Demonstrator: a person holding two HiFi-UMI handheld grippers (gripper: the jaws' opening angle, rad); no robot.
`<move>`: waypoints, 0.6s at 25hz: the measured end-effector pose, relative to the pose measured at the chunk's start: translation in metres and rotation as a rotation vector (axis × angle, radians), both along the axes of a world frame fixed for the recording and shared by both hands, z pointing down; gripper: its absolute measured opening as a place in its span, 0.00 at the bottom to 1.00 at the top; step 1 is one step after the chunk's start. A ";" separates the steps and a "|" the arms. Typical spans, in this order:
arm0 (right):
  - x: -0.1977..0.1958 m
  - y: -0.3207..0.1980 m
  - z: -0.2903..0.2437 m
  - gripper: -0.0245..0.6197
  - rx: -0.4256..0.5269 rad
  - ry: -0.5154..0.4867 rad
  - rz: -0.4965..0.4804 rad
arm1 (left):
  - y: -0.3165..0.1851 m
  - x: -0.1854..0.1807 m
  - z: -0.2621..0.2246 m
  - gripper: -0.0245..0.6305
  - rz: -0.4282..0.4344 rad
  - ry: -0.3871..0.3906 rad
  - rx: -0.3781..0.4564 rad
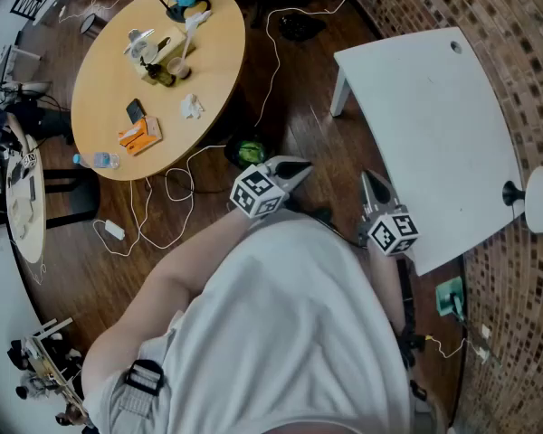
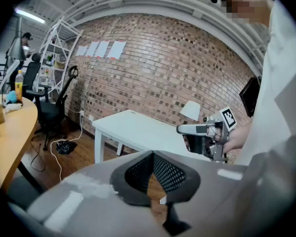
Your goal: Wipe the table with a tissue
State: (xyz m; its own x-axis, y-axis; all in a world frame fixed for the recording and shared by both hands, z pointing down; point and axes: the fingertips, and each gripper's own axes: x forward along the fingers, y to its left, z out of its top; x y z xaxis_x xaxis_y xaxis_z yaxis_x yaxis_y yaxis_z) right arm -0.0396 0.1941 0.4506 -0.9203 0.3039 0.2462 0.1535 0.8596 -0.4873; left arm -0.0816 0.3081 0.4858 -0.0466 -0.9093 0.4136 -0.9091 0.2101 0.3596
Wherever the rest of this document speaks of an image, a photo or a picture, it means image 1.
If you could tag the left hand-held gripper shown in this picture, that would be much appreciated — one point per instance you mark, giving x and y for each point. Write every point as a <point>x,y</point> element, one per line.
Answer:
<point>258,192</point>

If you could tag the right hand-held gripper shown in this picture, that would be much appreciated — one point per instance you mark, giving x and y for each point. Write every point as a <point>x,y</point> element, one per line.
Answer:
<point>391,235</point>

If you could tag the person's right forearm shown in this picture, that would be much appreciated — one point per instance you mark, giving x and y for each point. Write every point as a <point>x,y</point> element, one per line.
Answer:
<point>387,283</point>

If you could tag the person's left forearm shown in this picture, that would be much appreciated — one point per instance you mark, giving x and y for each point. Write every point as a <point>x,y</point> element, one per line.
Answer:
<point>199,247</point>

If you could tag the white rectangular table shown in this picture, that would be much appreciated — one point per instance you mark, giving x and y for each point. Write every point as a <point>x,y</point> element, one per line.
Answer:
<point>425,129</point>

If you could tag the orange packet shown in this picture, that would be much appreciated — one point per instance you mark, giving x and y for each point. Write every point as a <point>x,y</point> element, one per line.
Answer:
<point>138,137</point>

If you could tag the black bin with green liner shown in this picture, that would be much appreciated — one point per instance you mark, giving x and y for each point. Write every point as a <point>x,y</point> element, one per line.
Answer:
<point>249,152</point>

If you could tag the green dustpan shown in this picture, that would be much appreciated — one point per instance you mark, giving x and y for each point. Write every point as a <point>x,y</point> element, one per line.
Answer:
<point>445,296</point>

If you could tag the black plastic bag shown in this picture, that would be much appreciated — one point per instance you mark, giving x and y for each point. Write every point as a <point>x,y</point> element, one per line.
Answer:
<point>301,27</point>

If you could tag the paper cup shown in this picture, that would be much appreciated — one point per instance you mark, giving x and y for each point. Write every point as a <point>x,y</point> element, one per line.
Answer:
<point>178,67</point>

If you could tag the dark glass bottle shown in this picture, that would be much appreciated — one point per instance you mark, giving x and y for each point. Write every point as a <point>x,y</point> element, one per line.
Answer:
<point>163,78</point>

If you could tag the person's white shirt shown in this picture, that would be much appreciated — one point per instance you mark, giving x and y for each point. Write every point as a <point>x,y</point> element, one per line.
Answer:
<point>289,333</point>

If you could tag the black phone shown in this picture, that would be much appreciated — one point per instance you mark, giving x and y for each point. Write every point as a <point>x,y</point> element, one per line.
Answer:
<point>136,111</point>

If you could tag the white power adapter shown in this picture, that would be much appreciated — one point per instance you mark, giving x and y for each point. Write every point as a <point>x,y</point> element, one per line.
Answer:
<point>114,229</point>

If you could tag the clear water bottle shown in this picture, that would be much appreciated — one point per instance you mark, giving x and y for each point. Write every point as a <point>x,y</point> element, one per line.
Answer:
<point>100,160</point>

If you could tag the round wooden table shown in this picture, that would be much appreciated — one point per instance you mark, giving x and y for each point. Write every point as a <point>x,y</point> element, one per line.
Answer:
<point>117,84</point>

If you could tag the small white fan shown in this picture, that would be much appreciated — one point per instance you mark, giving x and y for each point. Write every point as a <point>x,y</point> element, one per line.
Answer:
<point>140,48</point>

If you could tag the black square stool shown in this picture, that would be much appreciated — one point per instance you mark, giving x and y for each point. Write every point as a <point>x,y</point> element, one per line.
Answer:
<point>79,197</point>

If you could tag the oval light wooden table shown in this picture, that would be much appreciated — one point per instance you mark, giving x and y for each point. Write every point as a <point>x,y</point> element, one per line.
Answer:
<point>25,224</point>

